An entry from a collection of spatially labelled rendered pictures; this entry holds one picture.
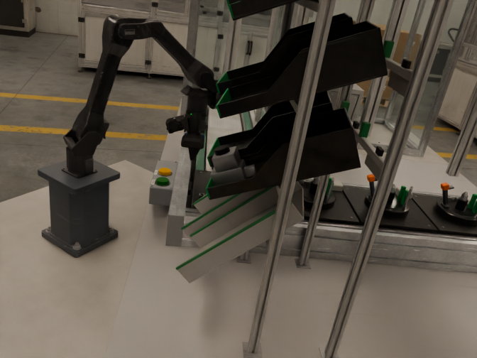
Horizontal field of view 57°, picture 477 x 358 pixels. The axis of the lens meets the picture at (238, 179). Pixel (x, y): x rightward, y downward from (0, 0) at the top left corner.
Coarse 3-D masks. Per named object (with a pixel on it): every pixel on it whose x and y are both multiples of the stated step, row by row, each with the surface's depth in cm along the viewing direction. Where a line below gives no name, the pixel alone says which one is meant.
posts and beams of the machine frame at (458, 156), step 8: (360, 8) 190; (336, 104) 208; (472, 104) 193; (472, 112) 192; (472, 120) 193; (464, 128) 197; (472, 128) 194; (464, 136) 196; (472, 136) 196; (456, 144) 201; (464, 144) 198; (456, 152) 201; (464, 152) 199; (456, 160) 201; (464, 160) 201; (448, 168) 206; (456, 168) 204; (456, 176) 205
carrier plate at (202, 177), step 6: (198, 174) 141; (204, 174) 142; (210, 174) 142; (198, 180) 137; (204, 180) 138; (198, 186) 133; (204, 186) 134; (192, 192) 130; (198, 192) 130; (204, 192) 130; (192, 198) 126; (198, 198) 127; (192, 204) 123
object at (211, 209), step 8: (248, 192) 96; (256, 192) 96; (200, 200) 113; (208, 200) 112; (216, 200) 112; (224, 200) 112; (232, 200) 97; (240, 200) 97; (200, 208) 114; (208, 208) 113; (216, 208) 98; (224, 208) 98; (232, 208) 98; (200, 216) 100; (208, 216) 100; (216, 216) 99; (192, 224) 101; (200, 224) 101; (192, 232) 102; (192, 240) 103
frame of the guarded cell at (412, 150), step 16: (192, 0) 186; (192, 16) 189; (416, 16) 241; (464, 16) 196; (192, 32) 191; (464, 32) 197; (192, 48) 195; (448, 64) 205; (448, 80) 207; (432, 112) 214; (432, 128) 217
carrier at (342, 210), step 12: (312, 180) 136; (336, 180) 148; (312, 192) 135; (336, 192) 144; (312, 204) 130; (324, 204) 131; (336, 204) 136; (348, 204) 137; (324, 216) 128; (336, 216) 129; (348, 216) 130
